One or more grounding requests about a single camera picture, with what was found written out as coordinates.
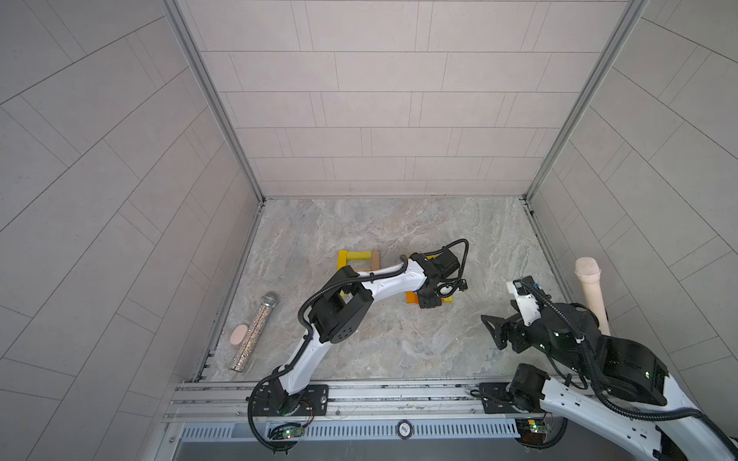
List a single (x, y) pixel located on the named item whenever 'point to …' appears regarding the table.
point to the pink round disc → (238, 334)
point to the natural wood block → (376, 260)
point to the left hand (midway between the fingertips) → (434, 295)
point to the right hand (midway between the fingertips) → (492, 315)
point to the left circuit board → (286, 431)
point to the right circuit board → (531, 430)
